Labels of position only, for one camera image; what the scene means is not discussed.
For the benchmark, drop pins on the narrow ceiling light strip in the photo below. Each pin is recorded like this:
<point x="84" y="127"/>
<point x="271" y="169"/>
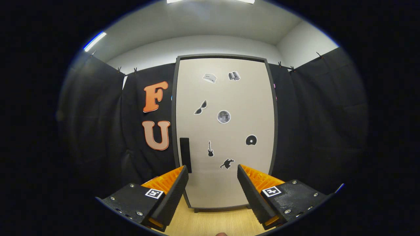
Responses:
<point x="95" y="41"/>

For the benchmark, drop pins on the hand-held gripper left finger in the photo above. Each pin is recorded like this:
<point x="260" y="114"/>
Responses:
<point x="172" y="196"/>

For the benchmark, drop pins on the grey shoe cabinet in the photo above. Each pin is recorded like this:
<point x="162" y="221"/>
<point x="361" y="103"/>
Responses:
<point x="223" y="56"/>

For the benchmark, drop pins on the wide ceiling light panel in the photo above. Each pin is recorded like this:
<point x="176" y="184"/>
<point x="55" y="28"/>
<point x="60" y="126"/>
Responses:
<point x="175" y="1"/>

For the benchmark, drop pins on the row of black cloth clips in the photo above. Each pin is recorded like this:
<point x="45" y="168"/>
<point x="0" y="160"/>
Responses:
<point x="279" y="64"/>

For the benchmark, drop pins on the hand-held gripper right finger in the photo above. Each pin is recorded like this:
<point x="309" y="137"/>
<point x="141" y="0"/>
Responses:
<point x="254" y="196"/>

